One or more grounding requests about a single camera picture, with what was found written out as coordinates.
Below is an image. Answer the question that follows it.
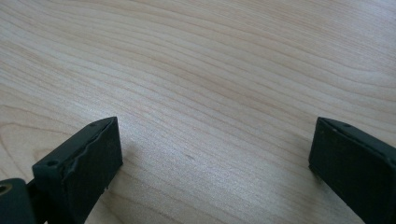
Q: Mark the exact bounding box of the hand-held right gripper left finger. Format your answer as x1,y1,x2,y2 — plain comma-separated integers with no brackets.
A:
32,116,124,224

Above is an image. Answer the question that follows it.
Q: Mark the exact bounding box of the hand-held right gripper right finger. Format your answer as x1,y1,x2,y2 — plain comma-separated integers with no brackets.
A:
307,116,396,224

